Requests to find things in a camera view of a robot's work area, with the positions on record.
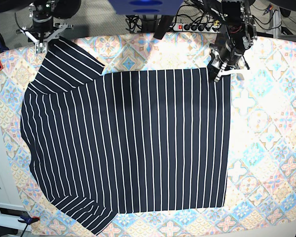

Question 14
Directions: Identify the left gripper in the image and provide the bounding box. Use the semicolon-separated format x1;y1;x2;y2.
210;39;244;82

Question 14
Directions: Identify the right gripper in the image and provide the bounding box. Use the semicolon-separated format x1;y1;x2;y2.
16;16;74;53

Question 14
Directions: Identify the navy white striped T-shirt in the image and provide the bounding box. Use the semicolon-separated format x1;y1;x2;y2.
20;38;231;235

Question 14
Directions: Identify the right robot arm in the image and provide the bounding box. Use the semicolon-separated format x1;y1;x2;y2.
16;0;73;54

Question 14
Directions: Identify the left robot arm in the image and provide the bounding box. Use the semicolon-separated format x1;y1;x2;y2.
207;0;257;82

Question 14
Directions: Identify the black round stool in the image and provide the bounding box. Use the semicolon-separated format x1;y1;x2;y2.
51;0;81;19

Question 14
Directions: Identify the patterned tablecloth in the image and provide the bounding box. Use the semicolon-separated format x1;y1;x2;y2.
0;37;296;237

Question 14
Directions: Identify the blue clamp orange tip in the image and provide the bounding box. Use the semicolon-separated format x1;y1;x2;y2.
18;216;40;225

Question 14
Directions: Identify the white power strip red switch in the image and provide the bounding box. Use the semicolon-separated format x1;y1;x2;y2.
172;23;220;34

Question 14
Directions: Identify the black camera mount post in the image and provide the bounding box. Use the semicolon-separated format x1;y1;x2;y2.
153;15;174;40

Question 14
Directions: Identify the white wall vent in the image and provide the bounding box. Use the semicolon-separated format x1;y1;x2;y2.
0;202;28;230

